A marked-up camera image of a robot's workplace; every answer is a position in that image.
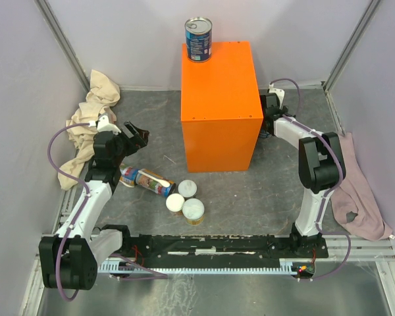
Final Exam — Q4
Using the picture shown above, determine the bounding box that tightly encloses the blue tall tin can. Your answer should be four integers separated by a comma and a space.
184, 17, 213, 63

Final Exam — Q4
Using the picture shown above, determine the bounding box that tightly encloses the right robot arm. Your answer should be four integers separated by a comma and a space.
259, 88, 346, 257

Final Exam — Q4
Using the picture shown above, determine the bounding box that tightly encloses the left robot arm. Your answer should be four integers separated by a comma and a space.
38, 117, 149, 300

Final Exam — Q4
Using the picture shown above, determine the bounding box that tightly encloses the orange box counter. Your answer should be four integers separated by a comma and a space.
181, 41, 263, 172

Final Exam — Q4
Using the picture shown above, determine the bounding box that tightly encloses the yellow labelled lying can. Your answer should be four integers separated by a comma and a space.
119, 163, 139, 188

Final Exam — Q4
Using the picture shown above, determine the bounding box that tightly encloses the colourful lying can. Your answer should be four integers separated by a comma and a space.
135, 169, 176, 198

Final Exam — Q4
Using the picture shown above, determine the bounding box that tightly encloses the beige crumpled cloth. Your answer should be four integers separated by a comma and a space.
61, 70, 120, 178

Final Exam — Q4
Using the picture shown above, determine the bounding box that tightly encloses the white lid small can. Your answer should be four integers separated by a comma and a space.
165, 193, 185, 215

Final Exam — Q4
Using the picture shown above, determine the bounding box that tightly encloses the grey lid can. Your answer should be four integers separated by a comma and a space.
178, 179, 198, 199

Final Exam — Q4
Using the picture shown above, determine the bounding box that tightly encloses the yellow can white lid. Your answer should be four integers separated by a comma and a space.
182, 198, 205, 225

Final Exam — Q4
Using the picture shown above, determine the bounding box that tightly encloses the mauve crumpled cloth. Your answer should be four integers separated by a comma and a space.
331, 132, 392, 241

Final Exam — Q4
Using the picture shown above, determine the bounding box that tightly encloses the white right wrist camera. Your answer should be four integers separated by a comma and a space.
268, 83, 285, 108

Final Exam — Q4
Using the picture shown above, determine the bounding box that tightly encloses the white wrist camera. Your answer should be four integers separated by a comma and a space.
268, 83, 285, 108
88, 114, 121, 135

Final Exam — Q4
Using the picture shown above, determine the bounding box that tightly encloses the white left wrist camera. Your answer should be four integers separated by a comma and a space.
88, 114, 121, 135

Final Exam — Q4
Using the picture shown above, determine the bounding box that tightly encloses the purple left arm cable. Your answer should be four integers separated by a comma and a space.
47, 122, 90, 302

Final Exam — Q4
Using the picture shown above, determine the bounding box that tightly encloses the aluminium frame post left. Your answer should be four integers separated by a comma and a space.
34, 0, 90, 91

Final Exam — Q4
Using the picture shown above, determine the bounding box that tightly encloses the aluminium frame post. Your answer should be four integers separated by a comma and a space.
34, 0, 90, 91
323, 0, 382, 94

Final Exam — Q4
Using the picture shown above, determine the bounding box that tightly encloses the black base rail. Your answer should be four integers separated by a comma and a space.
117, 234, 329, 268

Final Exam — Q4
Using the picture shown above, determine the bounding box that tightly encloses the aluminium frame post right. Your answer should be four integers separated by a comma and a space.
323, 0, 382, 94

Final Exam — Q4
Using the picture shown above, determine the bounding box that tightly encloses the light blue cable duct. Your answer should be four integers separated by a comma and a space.
97, 258, 307, 276

